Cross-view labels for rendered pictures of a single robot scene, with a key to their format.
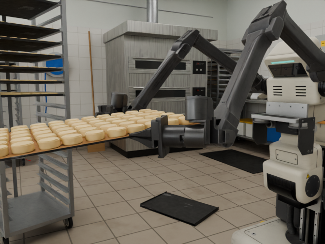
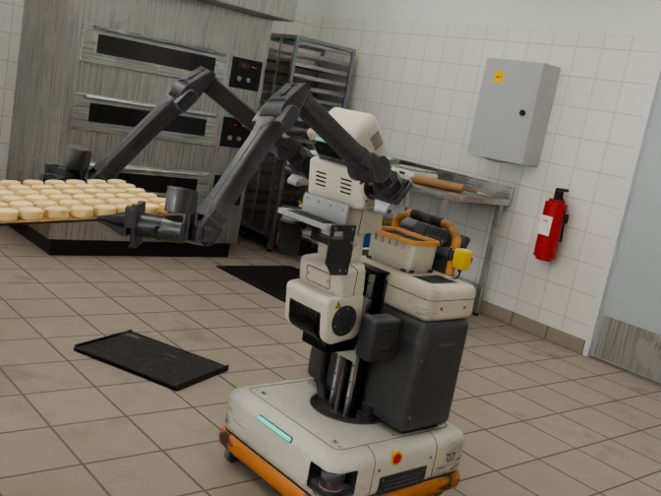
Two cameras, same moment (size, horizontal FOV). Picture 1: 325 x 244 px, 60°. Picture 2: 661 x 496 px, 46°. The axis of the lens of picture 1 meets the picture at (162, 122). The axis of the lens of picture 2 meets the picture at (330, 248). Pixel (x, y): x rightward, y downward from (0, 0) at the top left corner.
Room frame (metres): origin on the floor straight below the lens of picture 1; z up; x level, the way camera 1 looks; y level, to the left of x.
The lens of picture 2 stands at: (-1.09, 0.00, 1.33)
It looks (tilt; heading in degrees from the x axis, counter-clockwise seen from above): 10 degrees down; 346
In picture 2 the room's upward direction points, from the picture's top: 11 degrees clockwise
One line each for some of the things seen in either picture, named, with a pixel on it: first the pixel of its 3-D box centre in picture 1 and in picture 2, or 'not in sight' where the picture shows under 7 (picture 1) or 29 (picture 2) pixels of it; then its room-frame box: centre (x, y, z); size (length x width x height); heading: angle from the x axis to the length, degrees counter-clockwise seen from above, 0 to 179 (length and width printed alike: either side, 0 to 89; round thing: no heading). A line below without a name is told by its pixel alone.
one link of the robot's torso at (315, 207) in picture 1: (308, 190); (341, 328); (1.30, -0.70, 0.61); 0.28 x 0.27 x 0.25; 28
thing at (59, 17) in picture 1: (43, 23); not in sight; (2.26, 0.92, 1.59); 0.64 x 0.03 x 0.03; 43
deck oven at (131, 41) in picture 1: (158, 92); (144, 113); (4.88, 0.07, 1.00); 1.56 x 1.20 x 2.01; 118
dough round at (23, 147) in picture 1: (22, 147); not in sight; (0.65, 0.33, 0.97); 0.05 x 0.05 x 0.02
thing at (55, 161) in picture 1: (50, 159); not in sight; (2.26, 0.92, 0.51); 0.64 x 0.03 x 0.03; 43
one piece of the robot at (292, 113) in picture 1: (282, 126); (318, 231); (1.29, -0.56, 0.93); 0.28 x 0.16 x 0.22; 28
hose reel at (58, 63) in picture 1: (56, 86); not in sight; (4.65, 1.73, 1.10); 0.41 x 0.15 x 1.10; 118
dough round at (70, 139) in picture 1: (72, 139); (30, 213); (0.70, 0.23, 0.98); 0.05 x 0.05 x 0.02
